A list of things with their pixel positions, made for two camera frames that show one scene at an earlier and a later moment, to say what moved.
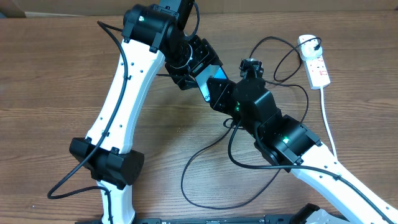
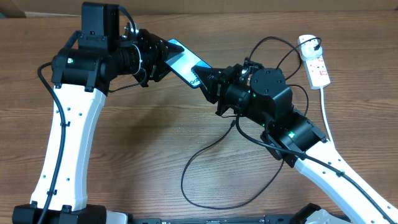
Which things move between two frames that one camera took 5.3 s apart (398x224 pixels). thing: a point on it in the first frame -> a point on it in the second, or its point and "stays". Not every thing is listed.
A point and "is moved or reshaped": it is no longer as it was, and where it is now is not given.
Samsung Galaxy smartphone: x=212 y=71 is moved or reshaped
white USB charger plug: x=307 y=50 stays
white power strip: x=316 y=69 stays
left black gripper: x=206 y=55 -> x=160 y=51
